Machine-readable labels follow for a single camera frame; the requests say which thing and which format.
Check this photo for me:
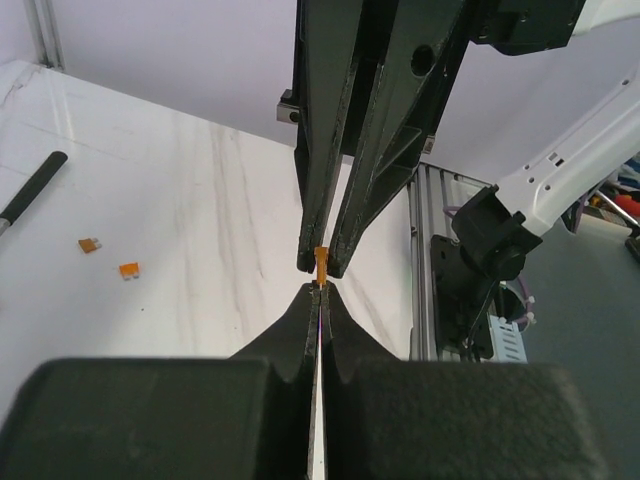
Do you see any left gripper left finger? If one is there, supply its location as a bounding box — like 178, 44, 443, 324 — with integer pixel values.
1, 283, 320, 479

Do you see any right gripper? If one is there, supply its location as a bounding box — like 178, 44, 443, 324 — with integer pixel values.
469, 0, 585, 55

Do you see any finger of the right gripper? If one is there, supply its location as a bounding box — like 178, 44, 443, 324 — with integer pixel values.
294, 0, 401, 274
327, 1, 473, 278

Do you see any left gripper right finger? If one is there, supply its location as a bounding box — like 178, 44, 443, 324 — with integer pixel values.
320, 285, 619, 479

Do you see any orange blade fuse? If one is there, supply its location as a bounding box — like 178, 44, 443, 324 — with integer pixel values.
77, 238, 102, 254
118, 262, 140, 281
314, 246, 329, 290

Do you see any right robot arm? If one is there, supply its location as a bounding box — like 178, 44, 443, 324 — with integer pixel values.
291, 1, 639, 280

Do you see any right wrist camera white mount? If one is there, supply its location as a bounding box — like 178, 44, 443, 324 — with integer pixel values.
572, 0, 640, 36

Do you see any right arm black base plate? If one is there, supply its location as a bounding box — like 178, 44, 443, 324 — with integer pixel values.
430, 235, 494, 360

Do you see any slotted grey cable duct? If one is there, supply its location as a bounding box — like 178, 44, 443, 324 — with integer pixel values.
489, 315, 528, 364

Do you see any aluminium front rail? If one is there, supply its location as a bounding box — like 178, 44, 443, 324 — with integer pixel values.
408, 164, 486, 361

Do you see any right aluminium frame post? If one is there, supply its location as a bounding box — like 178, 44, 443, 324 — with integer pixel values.
25, 0, 65, 71

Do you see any hammer with black handle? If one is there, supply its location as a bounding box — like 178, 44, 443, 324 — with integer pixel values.
1, 151, 68, 234

